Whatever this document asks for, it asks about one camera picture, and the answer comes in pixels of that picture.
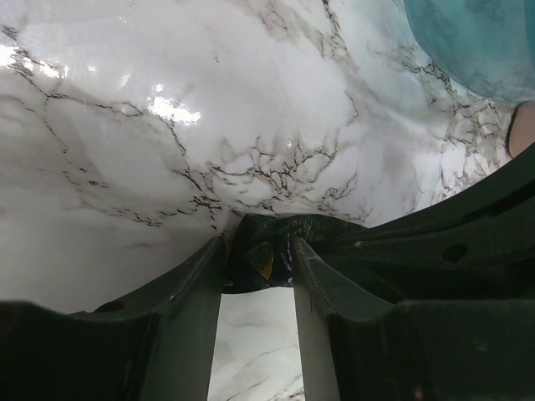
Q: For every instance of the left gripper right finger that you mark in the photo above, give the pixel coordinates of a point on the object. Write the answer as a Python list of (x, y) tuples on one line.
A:
[(437, 305)]

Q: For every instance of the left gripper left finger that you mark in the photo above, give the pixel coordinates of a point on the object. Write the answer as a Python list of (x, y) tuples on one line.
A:
[(155, 343)]

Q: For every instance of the dark patterned necktie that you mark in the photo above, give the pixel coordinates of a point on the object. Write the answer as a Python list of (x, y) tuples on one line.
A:
[(260, 255)]

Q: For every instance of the teal transparent plastic tray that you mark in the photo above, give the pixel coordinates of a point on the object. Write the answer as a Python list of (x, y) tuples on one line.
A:
[(486, 46)]

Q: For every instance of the pink divided organizer box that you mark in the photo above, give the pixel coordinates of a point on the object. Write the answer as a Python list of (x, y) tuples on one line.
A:
[(521, 131)]

